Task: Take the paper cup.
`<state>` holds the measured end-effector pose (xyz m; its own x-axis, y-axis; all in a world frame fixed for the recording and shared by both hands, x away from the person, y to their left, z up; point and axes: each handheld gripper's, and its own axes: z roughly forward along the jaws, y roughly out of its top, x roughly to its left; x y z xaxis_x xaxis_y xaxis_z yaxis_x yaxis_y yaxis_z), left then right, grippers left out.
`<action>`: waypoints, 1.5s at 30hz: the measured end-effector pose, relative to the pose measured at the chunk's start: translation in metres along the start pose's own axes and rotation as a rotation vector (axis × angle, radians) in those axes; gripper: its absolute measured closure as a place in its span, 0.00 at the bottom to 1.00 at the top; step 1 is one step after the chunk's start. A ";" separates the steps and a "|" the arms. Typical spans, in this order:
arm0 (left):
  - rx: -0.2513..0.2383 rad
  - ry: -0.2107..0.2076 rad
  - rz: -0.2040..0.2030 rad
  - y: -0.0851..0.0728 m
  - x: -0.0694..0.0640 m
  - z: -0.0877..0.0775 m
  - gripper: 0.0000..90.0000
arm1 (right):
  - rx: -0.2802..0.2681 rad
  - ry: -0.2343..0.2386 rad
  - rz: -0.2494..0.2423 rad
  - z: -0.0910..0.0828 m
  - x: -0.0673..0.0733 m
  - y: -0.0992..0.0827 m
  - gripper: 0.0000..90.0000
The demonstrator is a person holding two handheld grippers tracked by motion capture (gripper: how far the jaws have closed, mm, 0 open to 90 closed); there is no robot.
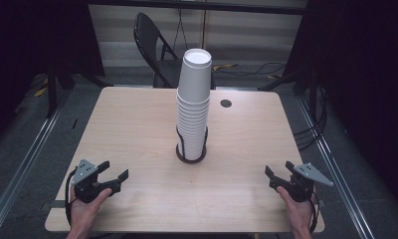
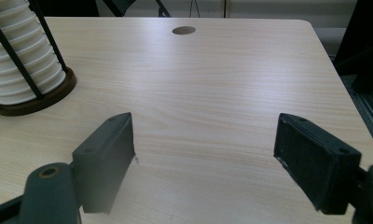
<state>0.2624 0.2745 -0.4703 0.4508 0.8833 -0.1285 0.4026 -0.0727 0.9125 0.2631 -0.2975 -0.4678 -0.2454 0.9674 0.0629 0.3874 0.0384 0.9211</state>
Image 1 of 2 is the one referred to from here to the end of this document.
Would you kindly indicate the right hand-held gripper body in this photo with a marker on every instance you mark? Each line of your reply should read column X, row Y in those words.
column 301, row 187

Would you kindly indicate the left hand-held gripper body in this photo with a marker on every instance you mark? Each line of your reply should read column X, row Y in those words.
column 87, row 186

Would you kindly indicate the stack of white paper cups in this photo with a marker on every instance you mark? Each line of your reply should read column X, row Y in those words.
column 193, row 106

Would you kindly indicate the person's right hand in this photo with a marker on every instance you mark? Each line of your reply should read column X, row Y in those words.
column 299, row 215

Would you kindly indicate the person's left hand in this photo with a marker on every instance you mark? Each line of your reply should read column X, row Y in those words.
column 82, row 215

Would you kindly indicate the black round table grommet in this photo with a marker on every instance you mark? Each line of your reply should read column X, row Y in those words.
column 226, row 103

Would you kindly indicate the black metal stand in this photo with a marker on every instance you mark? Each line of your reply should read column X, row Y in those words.
column 306, row 83
column 51, row 96

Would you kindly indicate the yellow floor tape strip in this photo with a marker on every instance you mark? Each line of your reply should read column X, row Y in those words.
column 40, row 92
column 225, row 66

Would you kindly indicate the dark curtain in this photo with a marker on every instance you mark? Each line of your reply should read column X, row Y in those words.
column 28, row 36
column 362, row 83

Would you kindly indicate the black folding chair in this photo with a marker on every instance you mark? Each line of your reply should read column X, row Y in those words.
column 145, row 33

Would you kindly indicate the dark overhead beam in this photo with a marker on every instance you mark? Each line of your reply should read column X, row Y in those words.
column 220, row 6

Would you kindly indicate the grey table edge bracket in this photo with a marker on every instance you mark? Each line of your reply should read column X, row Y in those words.
column 57, row 204

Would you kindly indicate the metal floor rail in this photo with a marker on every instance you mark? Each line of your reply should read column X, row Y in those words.
column 339, row 181
column 21, row 167

